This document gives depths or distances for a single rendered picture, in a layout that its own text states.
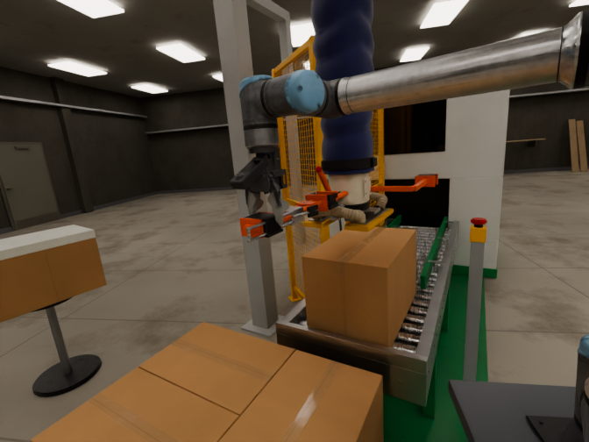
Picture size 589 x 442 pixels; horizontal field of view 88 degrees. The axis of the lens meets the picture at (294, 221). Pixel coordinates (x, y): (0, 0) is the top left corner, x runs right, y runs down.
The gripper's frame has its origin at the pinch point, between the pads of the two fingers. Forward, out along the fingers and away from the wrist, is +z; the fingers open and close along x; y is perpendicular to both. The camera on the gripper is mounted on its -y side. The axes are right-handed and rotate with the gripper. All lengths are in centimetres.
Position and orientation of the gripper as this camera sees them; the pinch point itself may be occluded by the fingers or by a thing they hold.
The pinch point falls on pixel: (265, 222)
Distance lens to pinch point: 84.9
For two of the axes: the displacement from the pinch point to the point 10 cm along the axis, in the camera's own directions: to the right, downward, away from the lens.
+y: 5.6, -2.3, 8.0
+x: -8.3, -0.7, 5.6
